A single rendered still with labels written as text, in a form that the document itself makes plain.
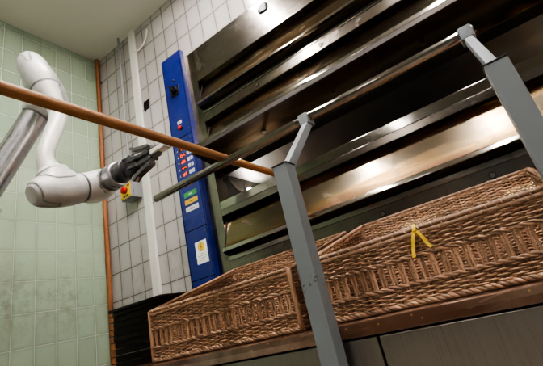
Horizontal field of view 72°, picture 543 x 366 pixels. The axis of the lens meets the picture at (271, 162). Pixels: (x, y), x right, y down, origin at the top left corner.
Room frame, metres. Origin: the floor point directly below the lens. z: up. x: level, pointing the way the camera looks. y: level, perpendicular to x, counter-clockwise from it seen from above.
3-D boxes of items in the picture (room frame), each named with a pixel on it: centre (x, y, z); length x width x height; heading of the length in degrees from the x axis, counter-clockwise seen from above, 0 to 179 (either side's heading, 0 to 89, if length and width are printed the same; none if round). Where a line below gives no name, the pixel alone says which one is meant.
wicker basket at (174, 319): (1.31, 0.15, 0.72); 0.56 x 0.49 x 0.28; 61
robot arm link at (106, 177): (1.16, 0.54, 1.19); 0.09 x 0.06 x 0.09; 151
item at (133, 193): (1.96, 0.83, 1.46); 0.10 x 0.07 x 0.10; 60
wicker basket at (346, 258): (1.01, -0.37, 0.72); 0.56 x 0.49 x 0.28; 59
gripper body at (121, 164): (1.13, 0.47, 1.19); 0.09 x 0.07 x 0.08; 61
